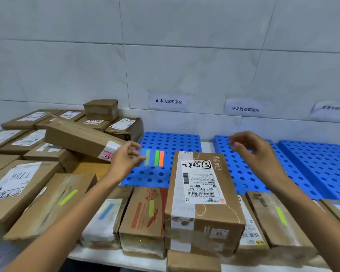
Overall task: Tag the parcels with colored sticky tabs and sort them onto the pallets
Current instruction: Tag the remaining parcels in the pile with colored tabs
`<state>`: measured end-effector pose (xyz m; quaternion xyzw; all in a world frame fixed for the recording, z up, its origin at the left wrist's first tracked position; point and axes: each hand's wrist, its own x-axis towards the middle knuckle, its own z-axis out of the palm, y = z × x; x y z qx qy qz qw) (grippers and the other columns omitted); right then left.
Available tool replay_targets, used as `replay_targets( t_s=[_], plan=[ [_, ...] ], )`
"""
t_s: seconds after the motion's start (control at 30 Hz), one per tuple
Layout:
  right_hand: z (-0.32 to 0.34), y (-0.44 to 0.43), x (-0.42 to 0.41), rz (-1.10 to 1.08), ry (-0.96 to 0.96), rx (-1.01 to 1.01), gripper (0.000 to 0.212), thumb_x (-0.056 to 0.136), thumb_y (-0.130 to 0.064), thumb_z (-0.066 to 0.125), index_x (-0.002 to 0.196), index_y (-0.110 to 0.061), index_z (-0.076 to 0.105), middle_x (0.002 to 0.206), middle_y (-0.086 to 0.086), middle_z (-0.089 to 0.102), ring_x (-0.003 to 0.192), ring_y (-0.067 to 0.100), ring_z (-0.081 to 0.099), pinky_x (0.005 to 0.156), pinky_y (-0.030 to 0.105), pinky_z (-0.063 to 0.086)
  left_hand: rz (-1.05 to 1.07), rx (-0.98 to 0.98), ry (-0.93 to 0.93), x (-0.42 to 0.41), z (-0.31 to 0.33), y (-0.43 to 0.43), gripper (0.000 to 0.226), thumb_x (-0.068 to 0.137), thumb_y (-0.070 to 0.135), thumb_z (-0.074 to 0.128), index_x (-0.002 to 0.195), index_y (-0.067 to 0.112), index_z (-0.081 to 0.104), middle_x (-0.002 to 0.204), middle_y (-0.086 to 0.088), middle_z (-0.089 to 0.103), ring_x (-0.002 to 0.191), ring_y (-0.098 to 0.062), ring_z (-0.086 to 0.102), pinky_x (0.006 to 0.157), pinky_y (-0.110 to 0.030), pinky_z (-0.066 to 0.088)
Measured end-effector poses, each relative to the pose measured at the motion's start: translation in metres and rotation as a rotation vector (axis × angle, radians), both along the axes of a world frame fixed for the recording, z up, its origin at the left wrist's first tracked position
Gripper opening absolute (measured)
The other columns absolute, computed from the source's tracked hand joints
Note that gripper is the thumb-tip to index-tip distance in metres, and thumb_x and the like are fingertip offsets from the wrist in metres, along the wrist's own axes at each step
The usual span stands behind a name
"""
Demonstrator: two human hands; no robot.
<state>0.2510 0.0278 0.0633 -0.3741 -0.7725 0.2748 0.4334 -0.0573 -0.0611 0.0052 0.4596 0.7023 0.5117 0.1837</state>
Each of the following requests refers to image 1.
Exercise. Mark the person's left hand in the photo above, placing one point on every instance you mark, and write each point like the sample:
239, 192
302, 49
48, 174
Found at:
121, 161

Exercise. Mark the person's right hand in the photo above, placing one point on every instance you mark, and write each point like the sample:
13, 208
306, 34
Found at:
260, 158

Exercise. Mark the person's left thumb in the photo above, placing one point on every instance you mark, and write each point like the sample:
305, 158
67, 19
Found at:
138, 158

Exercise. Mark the person's right thumb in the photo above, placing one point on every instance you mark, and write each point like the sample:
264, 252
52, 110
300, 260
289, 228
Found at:
239, 150

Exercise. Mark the clear strip of coloured stickers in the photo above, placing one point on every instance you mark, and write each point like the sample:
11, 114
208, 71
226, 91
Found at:
154, 158

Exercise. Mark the person's left forearm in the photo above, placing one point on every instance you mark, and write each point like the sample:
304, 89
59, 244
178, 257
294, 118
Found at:
73, 220

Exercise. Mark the person's right forearm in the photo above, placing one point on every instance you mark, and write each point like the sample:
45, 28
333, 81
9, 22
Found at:
314, 223

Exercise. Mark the blue perforated plastic pallet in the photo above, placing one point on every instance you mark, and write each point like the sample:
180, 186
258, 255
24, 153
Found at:
243, 172
320, 164
170, 141

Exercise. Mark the red printed cardboard box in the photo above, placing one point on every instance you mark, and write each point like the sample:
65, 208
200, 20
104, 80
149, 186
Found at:
141, 220

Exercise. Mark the long box with pink sticker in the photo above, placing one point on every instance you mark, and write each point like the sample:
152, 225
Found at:
79, 138

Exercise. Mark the taped box with blue sticker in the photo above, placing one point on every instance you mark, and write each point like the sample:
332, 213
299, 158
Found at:
107, 218

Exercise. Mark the large box with shipping label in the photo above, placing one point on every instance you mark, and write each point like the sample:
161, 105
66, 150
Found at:
204, 218

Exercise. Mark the narrow box with white label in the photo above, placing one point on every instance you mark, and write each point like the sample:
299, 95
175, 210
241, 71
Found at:
250, 232

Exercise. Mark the brown box with yellow-green sticker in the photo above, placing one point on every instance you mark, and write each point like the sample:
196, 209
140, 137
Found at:
283, 232

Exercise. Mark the flat box with green sticker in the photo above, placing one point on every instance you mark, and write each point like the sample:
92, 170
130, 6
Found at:
45, 206

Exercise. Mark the plain small cardboard box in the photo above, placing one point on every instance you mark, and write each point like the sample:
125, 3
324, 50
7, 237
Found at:
192, 263

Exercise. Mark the pile of cardboard parcels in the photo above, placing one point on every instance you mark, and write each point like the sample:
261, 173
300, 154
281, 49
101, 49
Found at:
22, 138

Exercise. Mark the white paper wall sign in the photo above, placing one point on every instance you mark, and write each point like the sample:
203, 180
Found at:
245, 108
167, 101
333, 110

